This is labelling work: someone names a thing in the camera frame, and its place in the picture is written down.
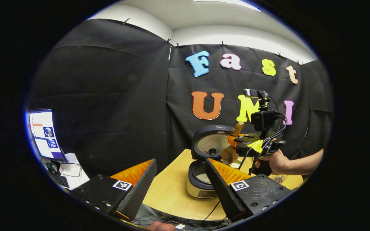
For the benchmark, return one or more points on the black keyboard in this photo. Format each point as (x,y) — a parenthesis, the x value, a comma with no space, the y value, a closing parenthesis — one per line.
(59,179)

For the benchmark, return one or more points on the black rice cooker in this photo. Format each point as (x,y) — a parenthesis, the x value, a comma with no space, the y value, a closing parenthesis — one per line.
(210,142)

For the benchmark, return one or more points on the black backdrop cloth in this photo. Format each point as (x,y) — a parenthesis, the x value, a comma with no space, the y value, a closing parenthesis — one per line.
(108,106)

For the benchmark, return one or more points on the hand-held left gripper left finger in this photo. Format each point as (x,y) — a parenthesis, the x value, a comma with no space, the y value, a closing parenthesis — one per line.
(138,192)

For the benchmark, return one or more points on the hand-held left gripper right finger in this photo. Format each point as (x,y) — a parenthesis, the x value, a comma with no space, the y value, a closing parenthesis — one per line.
(220,189)

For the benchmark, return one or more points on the long ceiling light panel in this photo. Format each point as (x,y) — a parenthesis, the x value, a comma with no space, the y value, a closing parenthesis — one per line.
(230,3)

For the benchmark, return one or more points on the wooden spoon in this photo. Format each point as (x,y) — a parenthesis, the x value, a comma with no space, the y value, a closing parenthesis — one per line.
(229,155)

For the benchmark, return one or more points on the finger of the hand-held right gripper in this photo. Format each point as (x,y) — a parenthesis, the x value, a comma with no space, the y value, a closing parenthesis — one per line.
(244,143)
(251,136)

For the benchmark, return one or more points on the computer monitor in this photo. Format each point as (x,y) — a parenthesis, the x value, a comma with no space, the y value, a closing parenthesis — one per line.
(45,134)

